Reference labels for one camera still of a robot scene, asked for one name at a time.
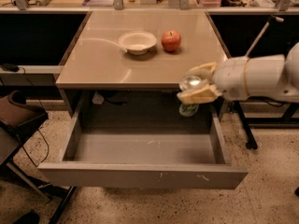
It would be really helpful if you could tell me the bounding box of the brown padded chair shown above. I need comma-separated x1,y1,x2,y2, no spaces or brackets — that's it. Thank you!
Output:
0,90,78,224

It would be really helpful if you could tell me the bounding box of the red apple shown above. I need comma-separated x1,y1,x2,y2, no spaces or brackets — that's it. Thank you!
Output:
161,30,181,52

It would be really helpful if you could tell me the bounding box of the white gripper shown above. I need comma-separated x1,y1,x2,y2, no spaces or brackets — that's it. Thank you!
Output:
178,57,249,105

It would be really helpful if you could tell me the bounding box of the grey open top drawer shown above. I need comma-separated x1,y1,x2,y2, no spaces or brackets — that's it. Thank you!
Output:
39,91,248,189

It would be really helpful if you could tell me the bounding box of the grey drawer cabinet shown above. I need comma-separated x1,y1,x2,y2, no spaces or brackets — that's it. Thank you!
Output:
55,8,241,120

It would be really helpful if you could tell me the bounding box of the green soda can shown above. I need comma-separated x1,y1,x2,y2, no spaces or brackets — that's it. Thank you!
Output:
178,76,203,117

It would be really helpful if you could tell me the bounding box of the black stand leg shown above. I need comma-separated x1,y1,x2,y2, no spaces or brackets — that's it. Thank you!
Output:
234,101,258,149

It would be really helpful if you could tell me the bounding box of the white paper bowl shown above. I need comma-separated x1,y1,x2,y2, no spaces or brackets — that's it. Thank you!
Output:
119,31,157,55

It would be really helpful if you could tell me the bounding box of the black power adapter left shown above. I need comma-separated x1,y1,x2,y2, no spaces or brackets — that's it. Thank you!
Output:
0,63,19,72

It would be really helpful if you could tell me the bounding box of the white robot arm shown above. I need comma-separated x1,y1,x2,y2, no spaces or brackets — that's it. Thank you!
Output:
178,43,299,105

